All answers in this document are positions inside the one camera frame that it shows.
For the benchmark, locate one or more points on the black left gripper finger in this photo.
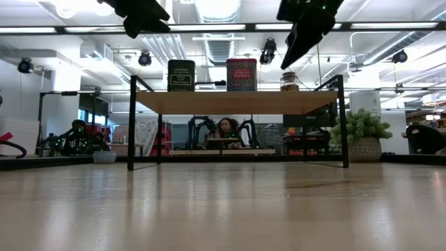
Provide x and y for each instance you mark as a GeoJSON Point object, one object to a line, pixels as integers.
{"type": "Point", "coordinates": [157, 25]}
{"type": "Point", "coordinates": [134, 27]}

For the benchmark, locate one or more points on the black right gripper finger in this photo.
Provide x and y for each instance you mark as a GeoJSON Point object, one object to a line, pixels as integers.
{"type": "Point", "coordinates": [293, 35]}
{"type": "Point", "coordinates": [303, 45]}

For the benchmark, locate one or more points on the glass jar with cork lid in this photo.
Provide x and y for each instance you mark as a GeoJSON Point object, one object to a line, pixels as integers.
{"type": "Point", "coordinates": [289, 83]}

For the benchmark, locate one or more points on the dark green pepper tin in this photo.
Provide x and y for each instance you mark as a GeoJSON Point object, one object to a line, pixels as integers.
{"type": "Point", "coordinates": [181, 75]}

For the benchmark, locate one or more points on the red smoked paprika tin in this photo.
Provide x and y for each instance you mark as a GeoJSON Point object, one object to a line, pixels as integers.
{"type": "Point", "coordinates": [242, 75]}

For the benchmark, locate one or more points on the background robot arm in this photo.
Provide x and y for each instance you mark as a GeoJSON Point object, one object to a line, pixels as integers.
{"type": "Point", "coordinates": [200, 129]}
{"type": "Point", "coordinates": [249, 132]}

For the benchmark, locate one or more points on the black ceiling spotlight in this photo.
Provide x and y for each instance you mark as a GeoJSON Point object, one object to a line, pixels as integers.
{"type": "Point", "coordinates": [400, 56]}
{"type": "Point", "coordinates": [25, 65]}
{"type": "Point", "coordinates": [144, 58]}
{"type": "Point", "coordinates": [268, 52]}

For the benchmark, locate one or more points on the green potted plant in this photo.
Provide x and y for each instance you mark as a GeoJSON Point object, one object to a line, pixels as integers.
{"type": "Point", "coordinates": [362, 129]}

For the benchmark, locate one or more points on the person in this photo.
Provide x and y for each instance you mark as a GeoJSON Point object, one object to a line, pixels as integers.
{"type": "Point", "coordinates": [228, 129]}

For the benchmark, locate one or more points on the background robot station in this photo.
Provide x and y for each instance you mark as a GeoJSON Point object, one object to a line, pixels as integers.
{"type": "Point", "coordinates": [76, 139]}

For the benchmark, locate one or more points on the small grey bowl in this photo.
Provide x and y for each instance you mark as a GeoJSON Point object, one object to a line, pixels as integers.
{"type": "Point", "coordinates": [104, 157]}

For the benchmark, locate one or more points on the background wooden table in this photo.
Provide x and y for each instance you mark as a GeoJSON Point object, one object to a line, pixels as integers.
{"type": "Point", "coordinates": [223, 152]}

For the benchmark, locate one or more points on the black office chair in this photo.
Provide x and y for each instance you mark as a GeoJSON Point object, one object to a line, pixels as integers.
{"type": "Point", "coordinates": [423, 139]}

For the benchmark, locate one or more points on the wooden shelf with black frame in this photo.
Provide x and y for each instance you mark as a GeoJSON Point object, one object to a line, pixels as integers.
{"type": "Point", "coordinates": [233, 102]}

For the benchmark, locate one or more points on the black metal table frame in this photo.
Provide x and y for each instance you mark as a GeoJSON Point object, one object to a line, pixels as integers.
{"type": "Point", "coordinates": [52, 162]}

